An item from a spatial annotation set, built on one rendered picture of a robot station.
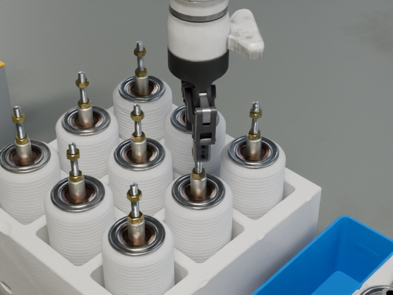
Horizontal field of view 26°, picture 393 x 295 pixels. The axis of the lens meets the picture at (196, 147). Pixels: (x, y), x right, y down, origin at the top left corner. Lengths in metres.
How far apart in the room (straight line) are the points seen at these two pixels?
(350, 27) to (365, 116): 0.35
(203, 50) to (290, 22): 1.07
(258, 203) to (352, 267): 0.23
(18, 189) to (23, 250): 0.09
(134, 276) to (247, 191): 0.23
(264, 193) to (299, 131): 0.48
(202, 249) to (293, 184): 0.20
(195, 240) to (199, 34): 0.32
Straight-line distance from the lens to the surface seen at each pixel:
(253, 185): 1.23
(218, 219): 1.17
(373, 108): 1.80
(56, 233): 1.19
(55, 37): 2.01
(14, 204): 1.27
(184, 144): 1.29
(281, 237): 1.28
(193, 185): 1.16
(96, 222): 1.17
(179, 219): 1.16
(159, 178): 1.23
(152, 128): 1.37
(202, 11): 0.98
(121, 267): 1.10
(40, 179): 1.24
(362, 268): 1.40
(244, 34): 1.02
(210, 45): 1.00
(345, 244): 1.39
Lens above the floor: 1.04
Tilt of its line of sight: 39 degrees down
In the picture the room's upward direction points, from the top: straight up
